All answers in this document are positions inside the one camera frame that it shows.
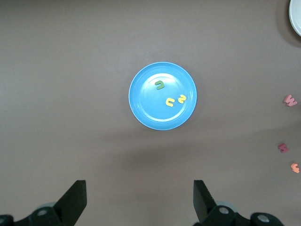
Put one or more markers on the green foam letter U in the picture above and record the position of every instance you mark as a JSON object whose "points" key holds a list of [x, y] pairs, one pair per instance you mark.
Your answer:
{"points": [[157, 87]]}

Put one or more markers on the pink foam letter W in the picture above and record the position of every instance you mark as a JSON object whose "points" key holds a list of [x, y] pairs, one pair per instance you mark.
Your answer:
{"points": [[291, 101]]}

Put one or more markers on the dark red foam letter S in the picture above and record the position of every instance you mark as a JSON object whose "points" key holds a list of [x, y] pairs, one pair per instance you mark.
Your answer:
{"points": [[283, 148]]}

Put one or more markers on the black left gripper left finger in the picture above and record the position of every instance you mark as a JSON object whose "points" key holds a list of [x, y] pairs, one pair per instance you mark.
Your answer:
{"points": [[70, 207]]}

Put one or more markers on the blue plate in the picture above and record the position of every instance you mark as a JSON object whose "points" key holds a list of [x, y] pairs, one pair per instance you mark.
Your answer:
{"points": [[162, 113]]}

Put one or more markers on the yellow foam letter U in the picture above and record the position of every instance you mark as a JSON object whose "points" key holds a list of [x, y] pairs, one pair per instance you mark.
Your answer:
{"points": [[168, 103]]}

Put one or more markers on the brown table cover sheet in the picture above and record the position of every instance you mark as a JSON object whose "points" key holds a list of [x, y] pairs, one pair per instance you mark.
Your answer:
{"points": [[70, 70]]}

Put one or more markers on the beige plate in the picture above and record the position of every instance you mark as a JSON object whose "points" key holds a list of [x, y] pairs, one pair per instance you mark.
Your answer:
{"points": [[296, 18]]}

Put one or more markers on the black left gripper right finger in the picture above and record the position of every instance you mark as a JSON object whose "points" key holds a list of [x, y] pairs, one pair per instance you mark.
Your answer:
{"points": [[207, 207]]}

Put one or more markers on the orange foam letter J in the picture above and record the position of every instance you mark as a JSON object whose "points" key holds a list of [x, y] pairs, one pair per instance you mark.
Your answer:
{"points": [[295, 167]]}

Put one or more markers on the yellow foam digit two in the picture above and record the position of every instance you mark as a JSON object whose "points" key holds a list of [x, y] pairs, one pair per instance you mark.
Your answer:
{"points": [[182, 99]]}

